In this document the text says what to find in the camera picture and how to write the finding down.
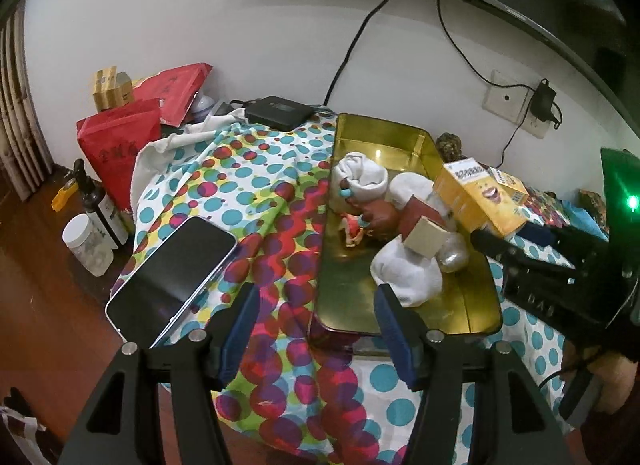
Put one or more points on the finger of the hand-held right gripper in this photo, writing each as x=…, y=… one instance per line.
x=537, y=235
x=520, y=260

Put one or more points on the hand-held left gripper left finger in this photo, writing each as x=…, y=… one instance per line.
x=240, y=330

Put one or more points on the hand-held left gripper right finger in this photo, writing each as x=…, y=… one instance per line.
x=395, y=340

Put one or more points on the gold tin tray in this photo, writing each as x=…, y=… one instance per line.
x=350, y=295

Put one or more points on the clear plastic bag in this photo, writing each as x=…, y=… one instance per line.
x=452, y=255

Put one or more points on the yellow box with barcode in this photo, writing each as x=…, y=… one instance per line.
x=470, y=205

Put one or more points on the red box with barcode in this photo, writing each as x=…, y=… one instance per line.
x=420, y=210

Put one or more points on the brown cow figurine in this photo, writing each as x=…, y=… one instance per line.
x=380, y=215

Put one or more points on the white knotted sock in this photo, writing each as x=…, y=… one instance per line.
x=360, y=175

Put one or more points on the blue cloth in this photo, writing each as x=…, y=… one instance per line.
x=580, y=217

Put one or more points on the smartphone with white edge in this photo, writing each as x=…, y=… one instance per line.
x=165, y=280

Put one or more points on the polka dot tablecloth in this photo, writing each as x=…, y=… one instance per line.
x=280, y=225

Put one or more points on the brown knobbly ball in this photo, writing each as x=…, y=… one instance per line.
x=450, y=147

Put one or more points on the black power adapter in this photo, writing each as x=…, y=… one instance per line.
x=544, y=100

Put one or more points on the white plastic jar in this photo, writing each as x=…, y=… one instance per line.
x=87, y=245

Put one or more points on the dark pump bottle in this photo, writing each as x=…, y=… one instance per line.
x=102, y=210

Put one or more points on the red gift bag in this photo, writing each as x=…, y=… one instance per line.
x=120, y=145
x=172, y=90

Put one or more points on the black set-top box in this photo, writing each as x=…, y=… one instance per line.
x=277, y=112

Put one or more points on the yellow utility knife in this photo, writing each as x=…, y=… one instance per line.
x=64, y=195

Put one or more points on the small cardboard box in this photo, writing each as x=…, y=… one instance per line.
x=102, y=87
x=122, y=90

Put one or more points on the beige curtain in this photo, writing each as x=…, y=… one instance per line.
x=20, y=120

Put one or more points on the white wall socket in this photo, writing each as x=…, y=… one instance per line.
x=537, y=130

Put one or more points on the wall plate with hole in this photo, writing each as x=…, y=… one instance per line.
x=505, y=95

